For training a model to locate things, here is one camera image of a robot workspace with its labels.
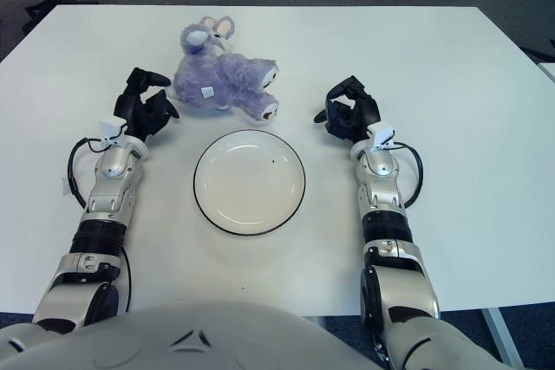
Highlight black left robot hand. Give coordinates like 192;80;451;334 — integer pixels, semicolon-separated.
113;67;180;142

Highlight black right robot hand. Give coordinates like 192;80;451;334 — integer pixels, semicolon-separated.
313;75;382;142

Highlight purple plush rabbit doll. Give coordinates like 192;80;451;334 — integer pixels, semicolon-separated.
167;16;281;122

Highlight white plate black rim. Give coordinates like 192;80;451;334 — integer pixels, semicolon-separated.
193;127;307;239

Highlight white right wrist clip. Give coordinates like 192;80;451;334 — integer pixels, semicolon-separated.
370;126;398;150

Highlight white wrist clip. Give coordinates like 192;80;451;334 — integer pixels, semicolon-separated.
370;126;398;150
98;118;127;146

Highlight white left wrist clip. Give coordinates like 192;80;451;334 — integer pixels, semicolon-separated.
98;118;127;146

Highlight white neighbouring table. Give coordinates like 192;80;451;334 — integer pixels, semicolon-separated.
536;61;555;85

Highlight silver robot torso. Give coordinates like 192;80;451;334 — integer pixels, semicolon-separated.
0;300;385;370

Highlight grey metal table leg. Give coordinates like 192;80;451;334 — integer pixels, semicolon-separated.
480;307;526;367

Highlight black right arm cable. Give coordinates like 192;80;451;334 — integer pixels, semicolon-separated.
389;140;424;206

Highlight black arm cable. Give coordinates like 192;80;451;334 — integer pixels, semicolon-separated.
67;136;134;313
389;140;424;206

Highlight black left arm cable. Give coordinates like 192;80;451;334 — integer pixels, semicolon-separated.
67;136;134;313

